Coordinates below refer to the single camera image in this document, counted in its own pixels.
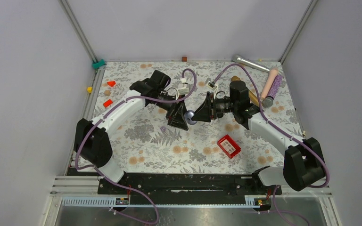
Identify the red wedge block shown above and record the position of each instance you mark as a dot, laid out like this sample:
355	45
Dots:
111	83

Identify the floral table mat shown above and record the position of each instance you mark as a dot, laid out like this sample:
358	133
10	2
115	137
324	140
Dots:
140	146

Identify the silver microphone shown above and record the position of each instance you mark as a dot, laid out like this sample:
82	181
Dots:
241	60

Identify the aluminium frame post right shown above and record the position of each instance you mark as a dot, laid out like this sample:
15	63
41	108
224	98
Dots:
297	31

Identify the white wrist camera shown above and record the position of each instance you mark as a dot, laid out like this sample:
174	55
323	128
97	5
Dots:
183	87
213	86

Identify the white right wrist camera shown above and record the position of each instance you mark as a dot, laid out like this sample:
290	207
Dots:
213	86

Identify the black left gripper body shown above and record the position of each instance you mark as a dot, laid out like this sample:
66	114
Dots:
169	107

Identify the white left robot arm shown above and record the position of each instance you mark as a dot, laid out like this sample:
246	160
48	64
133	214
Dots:
92	137

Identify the teal arch block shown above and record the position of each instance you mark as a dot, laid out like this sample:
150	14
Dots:
98	64

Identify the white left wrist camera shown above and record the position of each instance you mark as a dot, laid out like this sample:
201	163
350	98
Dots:
183	87

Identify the red parts bin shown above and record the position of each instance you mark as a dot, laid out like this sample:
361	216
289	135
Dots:
229	146

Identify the purple glitter microphone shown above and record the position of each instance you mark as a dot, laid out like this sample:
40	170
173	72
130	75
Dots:
269	99

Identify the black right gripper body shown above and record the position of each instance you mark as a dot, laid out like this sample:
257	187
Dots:
219	106

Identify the lavender oval case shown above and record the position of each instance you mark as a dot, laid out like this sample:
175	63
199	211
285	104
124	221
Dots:
188	117

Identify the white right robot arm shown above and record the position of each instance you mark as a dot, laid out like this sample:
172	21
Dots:
303	161

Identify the aluminium frame post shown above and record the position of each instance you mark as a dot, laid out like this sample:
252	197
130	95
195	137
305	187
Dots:
297	31
78	30

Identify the aluminium frame post left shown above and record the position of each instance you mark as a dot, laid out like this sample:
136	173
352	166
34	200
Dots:
78	30

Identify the red rectangular block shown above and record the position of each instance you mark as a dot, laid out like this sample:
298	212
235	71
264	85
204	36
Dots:
107	103

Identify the gold microphone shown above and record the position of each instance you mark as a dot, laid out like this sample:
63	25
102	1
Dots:
252	96

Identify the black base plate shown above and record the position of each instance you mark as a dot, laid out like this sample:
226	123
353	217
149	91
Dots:
184	189

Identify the pink microphone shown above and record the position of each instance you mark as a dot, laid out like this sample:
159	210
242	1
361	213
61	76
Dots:
273	72

